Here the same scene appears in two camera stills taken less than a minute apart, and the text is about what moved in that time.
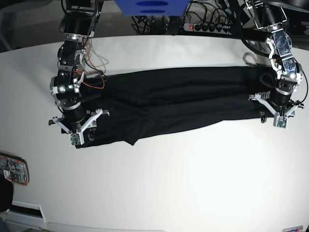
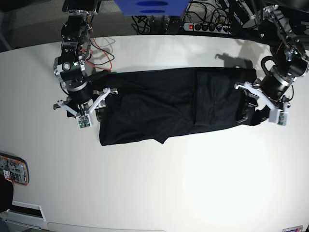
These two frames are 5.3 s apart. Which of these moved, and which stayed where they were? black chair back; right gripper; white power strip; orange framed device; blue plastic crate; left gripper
Moved: left gripper; right gripper
Stayed: orange framed device; blue plastic crate; white power strip; black chair back
